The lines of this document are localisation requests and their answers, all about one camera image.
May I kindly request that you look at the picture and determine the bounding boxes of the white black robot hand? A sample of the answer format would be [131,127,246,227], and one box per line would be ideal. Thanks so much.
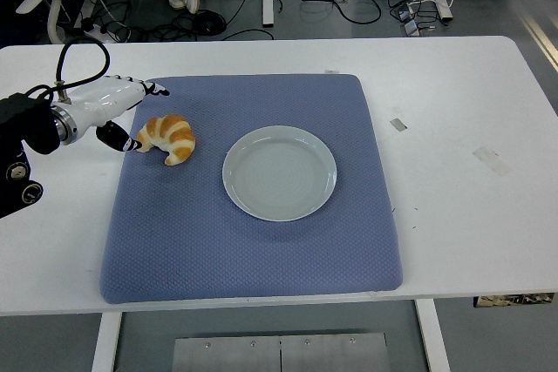
[65,75,172,153]

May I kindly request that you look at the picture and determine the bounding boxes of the golden brown croissant bread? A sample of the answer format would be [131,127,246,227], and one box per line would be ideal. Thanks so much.
[136,113,197,167]

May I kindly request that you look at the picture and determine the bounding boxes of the round grey plate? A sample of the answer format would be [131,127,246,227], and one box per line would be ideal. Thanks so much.
[221,125,338,222]

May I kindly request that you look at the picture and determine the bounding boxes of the grey metal plate with screws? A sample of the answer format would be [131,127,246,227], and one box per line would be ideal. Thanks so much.
[171,332,391,372]

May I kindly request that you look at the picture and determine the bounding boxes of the white power strip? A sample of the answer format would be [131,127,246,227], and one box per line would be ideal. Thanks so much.
[76,18,115,44]

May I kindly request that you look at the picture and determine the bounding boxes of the blue quilted mat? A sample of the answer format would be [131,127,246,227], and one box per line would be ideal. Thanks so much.
[99,74,403,306]

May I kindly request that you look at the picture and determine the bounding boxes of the white table leg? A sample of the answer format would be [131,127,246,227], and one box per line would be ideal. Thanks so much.
[413,298,453,372]
[91,311,124,372]

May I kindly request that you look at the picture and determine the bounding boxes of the translucent tape strip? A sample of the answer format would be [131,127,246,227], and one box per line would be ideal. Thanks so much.
[472,145,512,177]

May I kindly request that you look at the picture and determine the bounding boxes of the coiled black cable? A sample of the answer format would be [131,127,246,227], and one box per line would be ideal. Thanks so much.
[191,9,228,37]

